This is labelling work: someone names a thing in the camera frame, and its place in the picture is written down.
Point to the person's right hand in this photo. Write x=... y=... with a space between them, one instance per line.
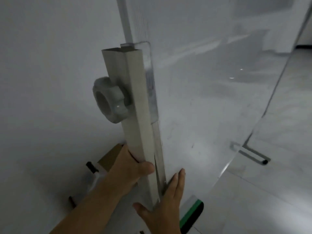
x=165 y=212

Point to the person's left hand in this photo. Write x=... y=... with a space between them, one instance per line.
x=126 y=171

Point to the green and black eraser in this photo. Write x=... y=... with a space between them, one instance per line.
x=192 y=214

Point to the grey plastic stand knob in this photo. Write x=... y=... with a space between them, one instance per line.
x=107 y=101

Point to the white whiteboard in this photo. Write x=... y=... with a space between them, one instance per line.
x=209 y=90

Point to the person's left forearm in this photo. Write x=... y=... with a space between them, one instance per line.
x=87 y=212

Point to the brown cardboard box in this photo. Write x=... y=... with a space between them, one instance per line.
x=111 y=155

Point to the black marker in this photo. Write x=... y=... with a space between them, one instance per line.
x=92 y=167

